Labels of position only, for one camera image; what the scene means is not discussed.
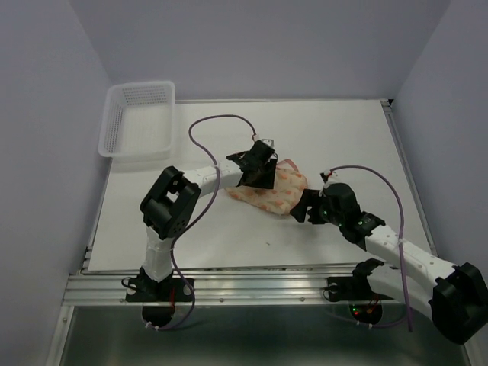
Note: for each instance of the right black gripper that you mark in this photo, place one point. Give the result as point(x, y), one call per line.
point(309, 198)

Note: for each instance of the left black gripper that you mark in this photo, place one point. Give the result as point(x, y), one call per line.
point(267, 181)

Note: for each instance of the floral mesh laundry bag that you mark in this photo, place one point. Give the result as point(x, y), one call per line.
point(289, 184)

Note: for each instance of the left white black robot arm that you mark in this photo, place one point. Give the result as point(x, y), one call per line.
point(167, 210)

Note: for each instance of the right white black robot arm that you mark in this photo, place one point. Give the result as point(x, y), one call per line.
point(453, 297)

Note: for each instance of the white perforated plastic basket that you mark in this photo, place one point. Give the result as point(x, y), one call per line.
point(138, 121)

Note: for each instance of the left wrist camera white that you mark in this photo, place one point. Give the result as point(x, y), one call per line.
point(269, 142)

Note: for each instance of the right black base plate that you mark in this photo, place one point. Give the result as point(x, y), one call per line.
point(350, 288)

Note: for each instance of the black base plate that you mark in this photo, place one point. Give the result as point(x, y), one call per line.
point(350, 288)
point(171, 290)

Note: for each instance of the aluminium mounting rail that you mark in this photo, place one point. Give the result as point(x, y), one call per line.
point(215, 287)

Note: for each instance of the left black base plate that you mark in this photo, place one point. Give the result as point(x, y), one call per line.
point(171, 290)

